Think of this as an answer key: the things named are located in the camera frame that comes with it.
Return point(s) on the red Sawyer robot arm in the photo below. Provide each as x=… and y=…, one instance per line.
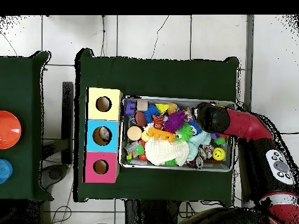
x=247, y=123

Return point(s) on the shallow clear mesh bin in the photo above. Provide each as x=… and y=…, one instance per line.
x=122, y=140

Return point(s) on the wooden box with three holes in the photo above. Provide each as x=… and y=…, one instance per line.
x=91, y=140

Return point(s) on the blue spiky ball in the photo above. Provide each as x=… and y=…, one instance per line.
x=150, y=113

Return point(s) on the orange toy building block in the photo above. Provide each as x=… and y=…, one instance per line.
x=161, y=135

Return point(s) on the toy hamburger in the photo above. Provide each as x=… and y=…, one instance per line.
x=134, y=133

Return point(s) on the purple spiky ball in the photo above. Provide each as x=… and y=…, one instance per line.
x=174, y=121

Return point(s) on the purple toy block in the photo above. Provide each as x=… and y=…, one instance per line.
x=130, y=108

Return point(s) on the cream knitted cloth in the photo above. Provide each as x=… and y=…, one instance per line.
x=166, y=151

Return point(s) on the green spiky ball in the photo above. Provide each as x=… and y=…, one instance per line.
x=184, y=132

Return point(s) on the dark green table cloth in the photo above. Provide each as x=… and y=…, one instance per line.
x=163, y=79
x=28, y=93

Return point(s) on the yellow smiley face ball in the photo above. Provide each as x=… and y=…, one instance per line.
x=218, y=153

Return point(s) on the orange round disc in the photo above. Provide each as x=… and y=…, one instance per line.
x=8, y=129

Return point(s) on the blue round disc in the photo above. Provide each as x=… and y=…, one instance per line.
x=4, y=171

